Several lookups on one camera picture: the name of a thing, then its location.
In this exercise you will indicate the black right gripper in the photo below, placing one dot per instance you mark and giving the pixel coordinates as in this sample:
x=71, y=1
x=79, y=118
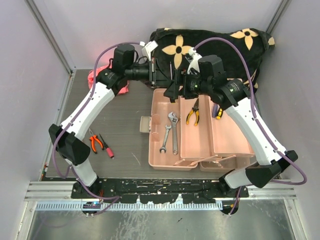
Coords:
x=172, y=92

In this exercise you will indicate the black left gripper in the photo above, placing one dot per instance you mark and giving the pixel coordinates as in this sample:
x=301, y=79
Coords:
x=160, y=79

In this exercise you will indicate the yellow handled pliers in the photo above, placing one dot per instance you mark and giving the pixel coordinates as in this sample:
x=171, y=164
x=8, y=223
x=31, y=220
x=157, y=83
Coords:
x=194, y=110

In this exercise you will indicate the silver adjustable wrench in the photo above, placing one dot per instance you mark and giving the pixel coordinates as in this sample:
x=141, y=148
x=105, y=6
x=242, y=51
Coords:
x=174, y=120

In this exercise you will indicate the blue handled screwdriver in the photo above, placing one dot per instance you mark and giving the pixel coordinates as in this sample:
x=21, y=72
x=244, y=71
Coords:
x=214, y=110

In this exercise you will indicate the grey tool box latch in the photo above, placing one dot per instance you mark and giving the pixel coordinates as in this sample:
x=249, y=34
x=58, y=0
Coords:
x=145, y=124

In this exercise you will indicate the pink plastic tool box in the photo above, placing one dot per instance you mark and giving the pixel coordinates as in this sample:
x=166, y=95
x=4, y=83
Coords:
x=215, y=145

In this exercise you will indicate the yellow black stubby screwdriver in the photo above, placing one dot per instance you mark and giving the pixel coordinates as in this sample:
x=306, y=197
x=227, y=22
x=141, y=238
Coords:
x=219, y=114

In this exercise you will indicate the silver combination spanner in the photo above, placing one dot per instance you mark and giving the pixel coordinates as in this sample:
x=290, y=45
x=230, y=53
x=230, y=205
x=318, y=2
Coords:
x=165, y=139

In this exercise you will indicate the pink handled screwdriver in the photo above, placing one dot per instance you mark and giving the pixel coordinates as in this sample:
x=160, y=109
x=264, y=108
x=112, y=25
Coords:
x=107, y=148

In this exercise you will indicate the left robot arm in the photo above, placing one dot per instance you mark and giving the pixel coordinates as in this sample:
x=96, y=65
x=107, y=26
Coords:
x=67, y=137

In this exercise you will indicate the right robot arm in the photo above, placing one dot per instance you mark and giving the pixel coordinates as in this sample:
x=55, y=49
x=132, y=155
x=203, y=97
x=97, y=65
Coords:
x=272, y=158

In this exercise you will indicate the black floral pillow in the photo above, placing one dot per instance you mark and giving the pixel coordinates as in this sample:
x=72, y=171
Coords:
x=241, y=51

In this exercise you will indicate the pink plastic bag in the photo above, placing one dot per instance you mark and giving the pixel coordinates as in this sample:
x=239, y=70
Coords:
x=112, y=76

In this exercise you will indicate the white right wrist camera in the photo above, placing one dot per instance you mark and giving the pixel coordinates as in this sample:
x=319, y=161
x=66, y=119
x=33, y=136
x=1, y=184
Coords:
x=193, y=57

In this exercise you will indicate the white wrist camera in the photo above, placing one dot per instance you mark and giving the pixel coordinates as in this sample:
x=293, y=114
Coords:
x=147, y=48
x=193, y=57

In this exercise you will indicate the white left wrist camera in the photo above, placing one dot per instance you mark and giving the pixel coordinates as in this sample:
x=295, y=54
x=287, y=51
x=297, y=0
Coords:
x=147, y=48

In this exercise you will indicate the orange handled pliers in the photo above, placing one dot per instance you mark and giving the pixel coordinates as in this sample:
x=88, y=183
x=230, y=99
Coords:
x=93, y=140

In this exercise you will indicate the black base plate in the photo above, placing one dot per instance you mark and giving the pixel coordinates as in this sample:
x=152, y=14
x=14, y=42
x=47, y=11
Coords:
x=160, y=191

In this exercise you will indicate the white slotted cable duct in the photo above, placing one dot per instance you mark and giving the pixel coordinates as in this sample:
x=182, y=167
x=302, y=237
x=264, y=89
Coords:
x=95, y=206

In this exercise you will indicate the aluminium frame rail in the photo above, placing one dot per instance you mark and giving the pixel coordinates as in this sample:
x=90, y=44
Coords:
x=69, y=190

